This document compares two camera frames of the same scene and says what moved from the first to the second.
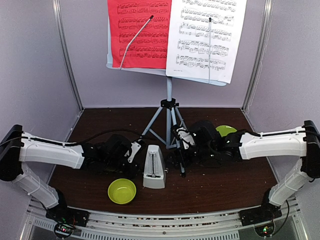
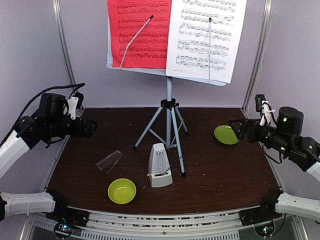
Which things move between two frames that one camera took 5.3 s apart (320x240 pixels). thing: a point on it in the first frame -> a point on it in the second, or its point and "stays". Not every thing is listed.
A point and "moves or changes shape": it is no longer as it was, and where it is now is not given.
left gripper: x=132 y=173 -> x=87 y=131
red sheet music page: x=149 y=49 stays
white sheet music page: x=187 y=56 stays
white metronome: x=154 y=176 moves or changes shape
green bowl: x=121 y=191 stays
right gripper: x=186 y=162 -> x=251 y=123
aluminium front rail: x=215 y=226 stays
